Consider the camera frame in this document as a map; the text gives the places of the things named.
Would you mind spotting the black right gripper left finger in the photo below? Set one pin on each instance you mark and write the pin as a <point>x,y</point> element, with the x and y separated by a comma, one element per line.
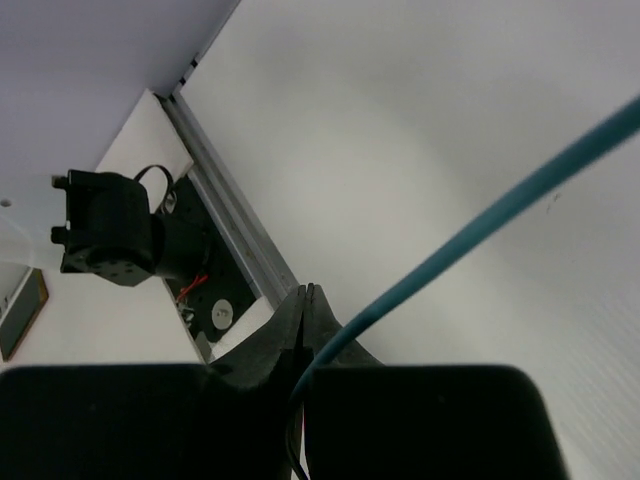
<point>225,420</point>

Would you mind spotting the framed dark panel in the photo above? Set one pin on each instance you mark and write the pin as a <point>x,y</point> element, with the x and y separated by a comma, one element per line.
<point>22,312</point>

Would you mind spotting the aluminium rail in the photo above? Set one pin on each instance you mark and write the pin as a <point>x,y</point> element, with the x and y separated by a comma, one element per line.
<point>254,251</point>

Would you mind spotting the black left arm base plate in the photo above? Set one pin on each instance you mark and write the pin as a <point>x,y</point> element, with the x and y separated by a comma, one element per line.
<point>213,306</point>

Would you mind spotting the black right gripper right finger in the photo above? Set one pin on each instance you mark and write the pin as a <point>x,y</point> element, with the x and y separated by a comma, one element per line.
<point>366,420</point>

